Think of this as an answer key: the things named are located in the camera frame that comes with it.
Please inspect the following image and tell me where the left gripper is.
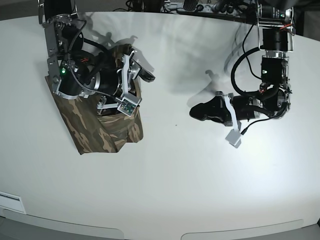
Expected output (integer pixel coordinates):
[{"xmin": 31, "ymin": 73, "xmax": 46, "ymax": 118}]
[{"xmin": 189, "ymin": 91, "xmax": 241, "ymax": 132}]

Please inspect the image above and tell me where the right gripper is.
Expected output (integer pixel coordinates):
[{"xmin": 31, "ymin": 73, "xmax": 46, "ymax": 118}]
[{"xmin": 97, "ymin": 49, "xmax": 156, "ymax": 115}]

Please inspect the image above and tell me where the camouflage T-shirt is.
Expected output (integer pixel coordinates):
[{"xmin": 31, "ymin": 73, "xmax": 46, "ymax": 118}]
[{"xmin": 44, "ymin": 43, "xmax": 144, "ymax": 156}]

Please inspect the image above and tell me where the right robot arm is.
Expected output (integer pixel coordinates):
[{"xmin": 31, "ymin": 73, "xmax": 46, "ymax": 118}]
[{"xmin": 38, "ymin": 0, "xmax": 155, "ymax": 117}]

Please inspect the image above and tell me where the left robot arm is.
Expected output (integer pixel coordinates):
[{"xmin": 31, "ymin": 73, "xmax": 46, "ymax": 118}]
[{"xmin": 189, "ymin": 0, "xmax": 295, "ymax": 148}]

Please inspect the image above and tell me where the black background equipment clutter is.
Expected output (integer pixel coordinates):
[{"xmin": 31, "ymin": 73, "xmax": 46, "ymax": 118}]
[{"xmin": 125, "ymin": 0, "xmax": 301, "ymax": 26}]

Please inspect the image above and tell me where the white box at table edge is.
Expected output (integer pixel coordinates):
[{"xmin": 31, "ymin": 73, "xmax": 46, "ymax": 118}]
[{"xmin": 0, "ymin": 191, "xmax": 26, "ymax": 214}]

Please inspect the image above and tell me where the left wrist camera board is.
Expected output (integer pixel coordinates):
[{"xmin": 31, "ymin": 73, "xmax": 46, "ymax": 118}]
[{"xmin": 225, "ymin": 129, "xmax": 243, "ymax": 149}]

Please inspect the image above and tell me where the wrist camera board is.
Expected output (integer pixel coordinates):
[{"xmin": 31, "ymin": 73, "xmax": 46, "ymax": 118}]
[
  {"xmin": 225, "ymin": 129, "xmax": 243, "ymax": 149},
  {"xmin": 117, "ymin": 97, "xmax": 141, "ymax": 117}
]

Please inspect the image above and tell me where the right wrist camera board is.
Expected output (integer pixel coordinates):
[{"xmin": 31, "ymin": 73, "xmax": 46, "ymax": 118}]
[{"xmin": 117, "ymin": 97, "xmax": 141, "ymax": 117}]

